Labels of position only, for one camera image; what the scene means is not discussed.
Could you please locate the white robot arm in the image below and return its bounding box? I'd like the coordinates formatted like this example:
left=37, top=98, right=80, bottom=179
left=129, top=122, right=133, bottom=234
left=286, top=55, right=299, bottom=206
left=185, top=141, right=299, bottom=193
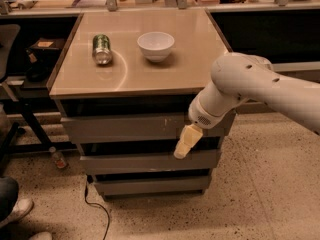
left=174, top=53, right=320, bottom=159

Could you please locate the small plastic bottle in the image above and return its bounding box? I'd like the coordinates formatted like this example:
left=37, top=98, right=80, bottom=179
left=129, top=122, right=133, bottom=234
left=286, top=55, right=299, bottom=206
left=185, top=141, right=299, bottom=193
left=49, top=146, right=68, bottom=169

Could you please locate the grey drawer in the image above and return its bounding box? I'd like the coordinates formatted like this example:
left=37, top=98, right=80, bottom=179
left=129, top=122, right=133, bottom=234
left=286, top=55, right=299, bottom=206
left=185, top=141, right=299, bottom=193
left=80, top=149, right=221, bottom=175
left=94, top=176, right=211, bottom=196
left=61, top=109, right=237, bottom=145

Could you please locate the black box with label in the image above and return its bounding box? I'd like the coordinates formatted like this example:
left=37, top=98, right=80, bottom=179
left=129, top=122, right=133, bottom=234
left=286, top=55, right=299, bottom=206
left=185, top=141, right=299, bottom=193
left=28, top=38, right=65, bottom=62

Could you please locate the grey drawer cabinet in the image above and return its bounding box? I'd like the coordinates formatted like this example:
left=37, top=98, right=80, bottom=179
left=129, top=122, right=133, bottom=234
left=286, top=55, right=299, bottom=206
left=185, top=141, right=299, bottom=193
left=50, top=9, right=234, bottom=185

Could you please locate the white bowl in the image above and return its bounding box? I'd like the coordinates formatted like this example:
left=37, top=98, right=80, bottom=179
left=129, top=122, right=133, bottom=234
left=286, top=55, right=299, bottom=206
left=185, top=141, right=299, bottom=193
left=137, top=32, right=175, bottom=62

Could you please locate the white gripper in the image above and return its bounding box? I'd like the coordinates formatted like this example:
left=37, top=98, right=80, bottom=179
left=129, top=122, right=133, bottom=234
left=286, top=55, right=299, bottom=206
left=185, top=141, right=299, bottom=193
left=174, top=95, right=227, bottom=159

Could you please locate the black power cable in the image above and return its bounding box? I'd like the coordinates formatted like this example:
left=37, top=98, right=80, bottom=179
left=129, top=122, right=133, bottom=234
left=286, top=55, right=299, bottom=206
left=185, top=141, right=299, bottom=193
left=83, top=174, right=112, bottom=240

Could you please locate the grey bottom drawer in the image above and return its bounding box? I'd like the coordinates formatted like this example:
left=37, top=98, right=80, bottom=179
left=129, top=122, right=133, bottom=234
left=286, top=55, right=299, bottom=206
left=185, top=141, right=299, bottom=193
left=94, top=176, right=211, bottom=196

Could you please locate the grey top drawer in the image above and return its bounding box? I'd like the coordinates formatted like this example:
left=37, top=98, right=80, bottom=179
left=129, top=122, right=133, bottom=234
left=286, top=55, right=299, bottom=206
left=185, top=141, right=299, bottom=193
left=61, top=109, right=237, bottom=145

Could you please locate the person's leg in jeans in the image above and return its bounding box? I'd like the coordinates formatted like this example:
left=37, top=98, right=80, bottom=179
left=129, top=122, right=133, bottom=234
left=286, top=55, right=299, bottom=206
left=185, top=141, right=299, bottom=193
left=0, top=176, right=19, bottom=221

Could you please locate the grey middle drawer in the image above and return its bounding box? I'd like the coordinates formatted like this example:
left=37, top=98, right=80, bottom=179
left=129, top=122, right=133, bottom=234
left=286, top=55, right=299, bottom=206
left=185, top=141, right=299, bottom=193
left=80, top=149, right=221, bottom=175

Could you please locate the green soda can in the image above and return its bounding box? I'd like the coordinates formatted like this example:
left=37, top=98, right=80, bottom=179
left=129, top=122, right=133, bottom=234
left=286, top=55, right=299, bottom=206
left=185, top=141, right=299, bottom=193
left=92, top=34, right=112, bottom=65

